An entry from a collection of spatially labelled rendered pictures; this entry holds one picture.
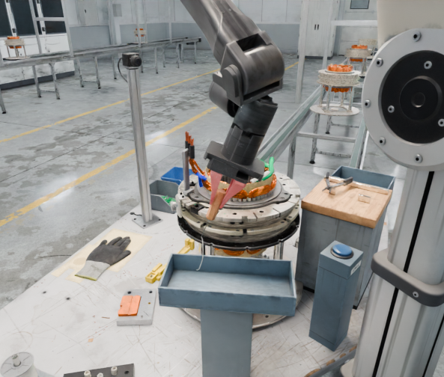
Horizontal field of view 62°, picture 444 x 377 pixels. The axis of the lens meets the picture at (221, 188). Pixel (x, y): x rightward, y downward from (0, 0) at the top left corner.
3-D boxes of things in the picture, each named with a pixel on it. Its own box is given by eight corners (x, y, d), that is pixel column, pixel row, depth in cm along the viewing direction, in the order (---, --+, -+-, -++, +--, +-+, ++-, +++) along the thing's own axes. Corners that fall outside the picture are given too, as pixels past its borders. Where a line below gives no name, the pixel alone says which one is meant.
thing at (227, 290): (167, 392, 79) (157, 287, 67) (177, 351, 89) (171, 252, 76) (284, 403, 77) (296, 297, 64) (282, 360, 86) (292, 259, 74)
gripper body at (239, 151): (207, 149, 65) (222, 110, 62) (260, 170, 66) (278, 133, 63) (201, 161, 60) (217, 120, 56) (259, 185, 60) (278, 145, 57)
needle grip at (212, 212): (206, 214, 68) (218, 187, 66) (214, 218, 68) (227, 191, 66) (204, 218, 67) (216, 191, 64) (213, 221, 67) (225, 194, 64)
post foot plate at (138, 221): (163, 221, 144) (163, 219, 143) (143, 229, 138) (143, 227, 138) (150, 212, 150) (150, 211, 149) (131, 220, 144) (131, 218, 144)
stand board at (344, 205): (325, 182, 114) (326, 175, 113) (391, 197, 104) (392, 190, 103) (300, 208, 99) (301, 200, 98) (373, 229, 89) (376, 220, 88)
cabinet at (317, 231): (316, 253, 125) (325, 182, 113) (373, 272, 115) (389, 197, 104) (293, 285, 110) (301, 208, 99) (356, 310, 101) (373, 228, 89)
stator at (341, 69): (327, 87, 308) (331, 62, 300) (354, 90, 298) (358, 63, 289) (318, 91, 292) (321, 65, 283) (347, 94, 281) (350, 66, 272)
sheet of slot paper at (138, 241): (111, 227, 140) (111, 225, 140) (154, 237, 133) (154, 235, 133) (49, 274, 114) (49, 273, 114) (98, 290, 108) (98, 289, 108)
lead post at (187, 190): (182, 194, 94) (180, 151, 89) (189, 191, 96) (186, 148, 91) (187, 197, 93) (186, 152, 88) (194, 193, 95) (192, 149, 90)
